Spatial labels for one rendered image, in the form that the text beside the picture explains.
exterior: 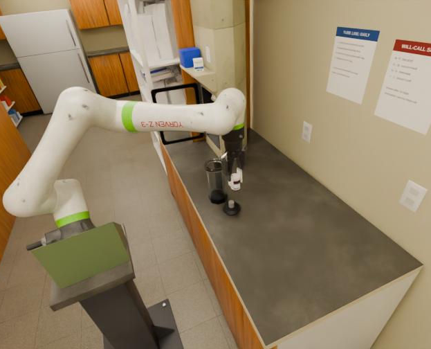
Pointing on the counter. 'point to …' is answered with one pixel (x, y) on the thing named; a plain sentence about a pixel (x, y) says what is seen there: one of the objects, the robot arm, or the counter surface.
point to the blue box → (186, 56)
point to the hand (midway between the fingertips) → (234, 178)
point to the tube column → (217, 13)
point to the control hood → (208, 77)
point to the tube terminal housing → (224, 64)
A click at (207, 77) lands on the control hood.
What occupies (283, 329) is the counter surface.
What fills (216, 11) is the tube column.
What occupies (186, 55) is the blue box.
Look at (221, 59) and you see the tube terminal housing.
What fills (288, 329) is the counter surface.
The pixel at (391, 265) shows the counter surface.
